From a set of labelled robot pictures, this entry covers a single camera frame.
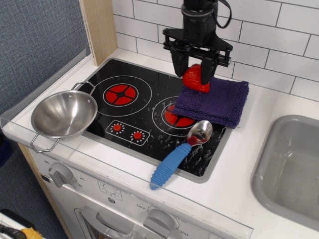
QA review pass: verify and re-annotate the silver oven door handle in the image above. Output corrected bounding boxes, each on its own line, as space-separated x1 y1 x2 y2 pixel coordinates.
74 207 145 239

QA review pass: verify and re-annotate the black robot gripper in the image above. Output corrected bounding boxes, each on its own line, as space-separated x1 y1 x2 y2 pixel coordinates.
163 0 233 85

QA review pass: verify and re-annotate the grey right oven knob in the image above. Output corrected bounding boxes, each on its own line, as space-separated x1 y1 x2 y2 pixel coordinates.
143 209 176 239

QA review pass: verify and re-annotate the steel bowl with wire handles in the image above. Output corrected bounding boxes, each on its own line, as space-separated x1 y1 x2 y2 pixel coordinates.
30 81 98 153

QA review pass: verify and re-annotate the grey sink basin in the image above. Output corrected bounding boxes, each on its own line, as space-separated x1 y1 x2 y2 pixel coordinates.
252 115 319 231

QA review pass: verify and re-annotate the wooden side post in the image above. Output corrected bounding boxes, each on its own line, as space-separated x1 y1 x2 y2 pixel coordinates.
79 0 118 66

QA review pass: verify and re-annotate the grey left oven knob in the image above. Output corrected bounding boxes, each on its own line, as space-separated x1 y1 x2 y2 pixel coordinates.
49 162 73 188

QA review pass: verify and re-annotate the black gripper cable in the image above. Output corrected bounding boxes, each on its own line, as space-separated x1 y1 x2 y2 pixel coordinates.
213 0 233 29

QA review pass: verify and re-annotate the red plastic pepper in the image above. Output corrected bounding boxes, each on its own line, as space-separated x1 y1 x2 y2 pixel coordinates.
182 64 210 93

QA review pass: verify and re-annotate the grey oven knob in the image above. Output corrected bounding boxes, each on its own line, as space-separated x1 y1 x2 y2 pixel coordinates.
49 162 73 188
143 209 176 239

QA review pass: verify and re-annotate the purple terry towel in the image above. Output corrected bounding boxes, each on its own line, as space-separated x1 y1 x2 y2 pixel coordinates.
173 77 249 129

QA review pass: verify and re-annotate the spoon with blue ribbed handle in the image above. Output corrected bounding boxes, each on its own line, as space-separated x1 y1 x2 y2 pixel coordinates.
150 120 213 190

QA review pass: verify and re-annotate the black toy stove top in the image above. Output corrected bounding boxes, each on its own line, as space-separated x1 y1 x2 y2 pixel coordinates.
74 58 235 184

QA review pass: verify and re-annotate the yellow and black object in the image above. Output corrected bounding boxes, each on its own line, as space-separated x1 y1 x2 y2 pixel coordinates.
0 224 43 239

